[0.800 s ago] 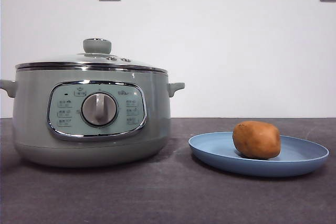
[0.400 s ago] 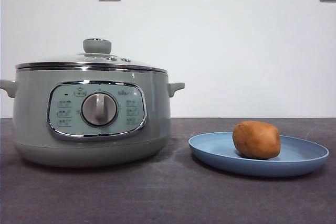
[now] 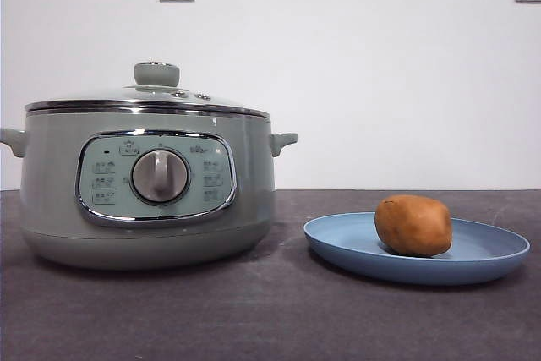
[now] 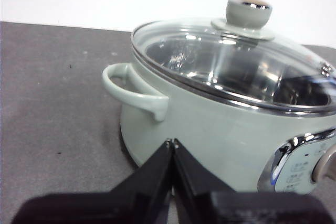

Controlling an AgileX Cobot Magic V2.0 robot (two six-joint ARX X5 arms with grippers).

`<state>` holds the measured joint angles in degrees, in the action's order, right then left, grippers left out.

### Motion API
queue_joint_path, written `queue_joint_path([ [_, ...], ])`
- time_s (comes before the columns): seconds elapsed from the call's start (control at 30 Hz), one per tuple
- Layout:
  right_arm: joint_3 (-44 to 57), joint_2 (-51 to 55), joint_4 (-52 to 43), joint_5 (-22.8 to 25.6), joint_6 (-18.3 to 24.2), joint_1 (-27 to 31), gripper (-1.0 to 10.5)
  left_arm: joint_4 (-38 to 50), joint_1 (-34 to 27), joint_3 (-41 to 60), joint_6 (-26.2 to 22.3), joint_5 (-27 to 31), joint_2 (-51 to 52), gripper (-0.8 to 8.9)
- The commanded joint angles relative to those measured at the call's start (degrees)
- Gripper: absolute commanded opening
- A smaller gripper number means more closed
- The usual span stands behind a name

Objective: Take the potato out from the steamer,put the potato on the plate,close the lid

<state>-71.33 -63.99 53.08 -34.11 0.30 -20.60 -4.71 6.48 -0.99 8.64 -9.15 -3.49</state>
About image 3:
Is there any glass lid with green knob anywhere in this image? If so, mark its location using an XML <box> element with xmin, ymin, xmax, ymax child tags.
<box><xmin>24</xmin><ymin>61</ymin><xmax>271</xmax><ymax>119</ymax></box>

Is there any brown potato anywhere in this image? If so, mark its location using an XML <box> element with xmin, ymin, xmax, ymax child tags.
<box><xmin>374</xmin><ymin>194</ymin><xmax>453</xmax><ymax>258</ymax></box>

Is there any grey steamer control dial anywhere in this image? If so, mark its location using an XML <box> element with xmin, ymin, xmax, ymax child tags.
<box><xmin>131</xmin><ymin>149</ymin><xmax>190</xmax><ymax>205</ymax></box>

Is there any blue round plate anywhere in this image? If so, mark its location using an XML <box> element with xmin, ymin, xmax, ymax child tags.
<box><xmin>303</xmin><ymin>211</ymin><xmax>531</xmax><ymax>286</ymax></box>

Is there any pale green electric steamer pot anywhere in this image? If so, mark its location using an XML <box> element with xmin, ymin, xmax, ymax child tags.
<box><xmin>0</xmin><ymin>109</ymin><xmax>298</xmax><ymax>271</ymax></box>

